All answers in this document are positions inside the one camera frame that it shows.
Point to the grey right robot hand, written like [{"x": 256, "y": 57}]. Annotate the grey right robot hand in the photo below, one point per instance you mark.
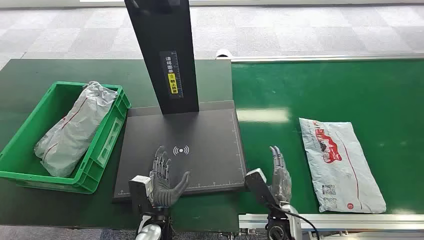
[{"x": 281, "y": 182}]

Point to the black scanner column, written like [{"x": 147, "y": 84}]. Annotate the black scanner column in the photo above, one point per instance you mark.
[{"x": 162, "y": 39}]

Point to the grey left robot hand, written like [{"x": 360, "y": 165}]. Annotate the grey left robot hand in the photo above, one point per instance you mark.
[{"x": 164, "y": 193}]

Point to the black scanner platform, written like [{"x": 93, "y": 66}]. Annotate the black scanner platform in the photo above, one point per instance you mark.
[{"x": 198, "y": 132}]

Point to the plain grey courier bag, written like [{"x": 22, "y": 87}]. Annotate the plain grey courier bag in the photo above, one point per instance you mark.
[{"x": 76, "y": 129}]

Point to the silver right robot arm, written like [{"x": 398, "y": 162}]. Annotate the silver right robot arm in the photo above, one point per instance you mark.
[{"x": 291, "y": 222}]

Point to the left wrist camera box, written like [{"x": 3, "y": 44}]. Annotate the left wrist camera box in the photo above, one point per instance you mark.
[{"x": 139, "y": 192}]

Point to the green conveyor belt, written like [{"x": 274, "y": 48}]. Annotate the green conveyor belt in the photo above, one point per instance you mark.
[{"x": 331, "y": 89}]

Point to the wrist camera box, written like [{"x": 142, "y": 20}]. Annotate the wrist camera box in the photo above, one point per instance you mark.
[
  {"x": 260, "y": 187},
  {"x": 139, "y": 192}
]

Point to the white conveyor roller end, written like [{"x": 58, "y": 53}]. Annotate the white conveyor roller end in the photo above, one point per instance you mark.
[{"x": 223, "y": 53}]

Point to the aluminium conveyor side rail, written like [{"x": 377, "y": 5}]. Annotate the aluminium conveyor side rail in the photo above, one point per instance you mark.
[
  {"x": 348, "y": 221},
  {"x": 314, "y": 58}
]

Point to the green plastic crate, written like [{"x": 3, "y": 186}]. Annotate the green plastic crate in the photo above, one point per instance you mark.
[{"x": 106, "y": 139}]

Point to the yellow and black column label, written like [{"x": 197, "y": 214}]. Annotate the yellow and black column label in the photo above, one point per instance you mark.
[{"x": 172, "y": 74}]

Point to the grey courier bag red print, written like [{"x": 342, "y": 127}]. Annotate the grey courier bag red print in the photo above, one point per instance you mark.
[{"x": 341, "y": 165}]

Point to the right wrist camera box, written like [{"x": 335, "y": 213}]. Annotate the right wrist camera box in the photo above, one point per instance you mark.
[{"x": 260, "y": 187}]

